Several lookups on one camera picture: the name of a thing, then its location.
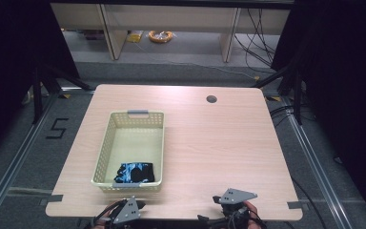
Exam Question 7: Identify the black metal frame stand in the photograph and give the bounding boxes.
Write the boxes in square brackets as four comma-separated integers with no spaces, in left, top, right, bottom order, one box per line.
[251,63,303,126]
[31,61,94,126]

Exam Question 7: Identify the black and blue fingerless glove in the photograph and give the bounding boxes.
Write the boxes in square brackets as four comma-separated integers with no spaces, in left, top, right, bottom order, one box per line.
[113,162,147,184]
[132,162,156,184]

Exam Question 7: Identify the orange cable coil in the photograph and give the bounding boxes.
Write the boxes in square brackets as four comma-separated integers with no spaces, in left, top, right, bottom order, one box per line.
[147,30,174,44]

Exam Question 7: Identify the yellow packet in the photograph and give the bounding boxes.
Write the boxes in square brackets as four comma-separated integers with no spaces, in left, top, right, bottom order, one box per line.
[126,30,144,44]

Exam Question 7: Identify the bundle of black hanging cables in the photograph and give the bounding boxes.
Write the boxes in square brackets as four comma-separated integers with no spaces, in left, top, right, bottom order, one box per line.
[233,8,282,70]

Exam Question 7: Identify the long black floor cable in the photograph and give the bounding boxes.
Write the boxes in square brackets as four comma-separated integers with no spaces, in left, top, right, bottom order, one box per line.
[290,176,328,229]

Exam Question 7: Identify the dark purple packet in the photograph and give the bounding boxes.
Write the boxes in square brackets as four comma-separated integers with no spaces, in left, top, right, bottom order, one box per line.
[84,29,106,41]

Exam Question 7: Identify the person's left hand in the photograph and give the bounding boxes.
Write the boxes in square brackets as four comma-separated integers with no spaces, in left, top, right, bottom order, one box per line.
[90,201,122,229]

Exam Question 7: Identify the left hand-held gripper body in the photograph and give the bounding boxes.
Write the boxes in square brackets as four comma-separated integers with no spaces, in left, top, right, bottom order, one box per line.
[106,196,142,229]

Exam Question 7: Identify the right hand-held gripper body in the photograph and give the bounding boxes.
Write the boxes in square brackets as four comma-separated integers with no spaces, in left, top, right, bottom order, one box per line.
[218,188,258,229]

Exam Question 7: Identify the dark curtain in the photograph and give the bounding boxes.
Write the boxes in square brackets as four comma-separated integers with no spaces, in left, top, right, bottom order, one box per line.
[0,0,80,163]
[271,0,366,220]

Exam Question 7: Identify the aluminium floor rail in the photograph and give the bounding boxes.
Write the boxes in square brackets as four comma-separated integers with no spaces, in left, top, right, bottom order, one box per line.
[0,92,61,220]
[280,94,352,229]

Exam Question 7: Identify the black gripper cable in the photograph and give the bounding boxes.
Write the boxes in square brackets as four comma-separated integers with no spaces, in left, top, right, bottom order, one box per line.
[232,206,268,229]

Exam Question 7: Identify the black floor cables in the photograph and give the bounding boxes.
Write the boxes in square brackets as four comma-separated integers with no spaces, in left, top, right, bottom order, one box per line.
[268,104,315,128]

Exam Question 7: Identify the person's right hand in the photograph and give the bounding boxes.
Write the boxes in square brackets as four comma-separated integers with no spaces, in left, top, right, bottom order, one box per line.
[244,200,261,229]

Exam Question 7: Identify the beige wooden desk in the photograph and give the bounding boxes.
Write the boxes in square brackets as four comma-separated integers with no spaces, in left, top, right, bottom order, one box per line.
[50,3,292,63]

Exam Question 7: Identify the pale yellow plastic basket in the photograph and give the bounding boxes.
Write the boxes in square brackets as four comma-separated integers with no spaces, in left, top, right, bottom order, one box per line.
[91,109,166,194]

